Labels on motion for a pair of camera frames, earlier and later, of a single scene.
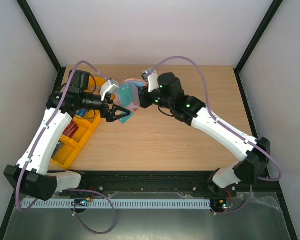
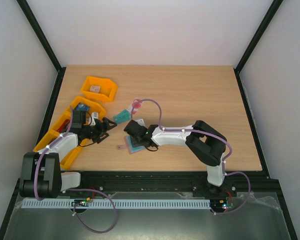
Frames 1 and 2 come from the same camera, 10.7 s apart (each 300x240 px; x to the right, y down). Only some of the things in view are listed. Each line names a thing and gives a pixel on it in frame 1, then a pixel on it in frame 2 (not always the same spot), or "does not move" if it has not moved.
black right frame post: [256, 37] does not move
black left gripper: [110, 115] to [102, 129]
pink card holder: [126, 94] to [129, 146]
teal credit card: [124, 119] does not move
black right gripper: [143, 97] to [129, 127]
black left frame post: [46, 43] does not move
